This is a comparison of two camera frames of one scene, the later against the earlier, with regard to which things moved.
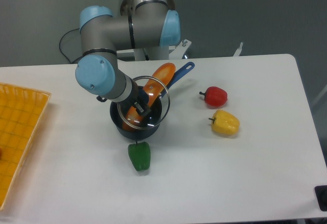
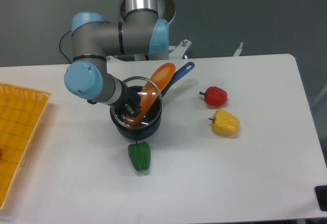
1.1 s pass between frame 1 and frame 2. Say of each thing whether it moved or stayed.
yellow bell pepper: stayed
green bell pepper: stayed
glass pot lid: moved
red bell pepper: stayed
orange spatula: stayed
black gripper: moved
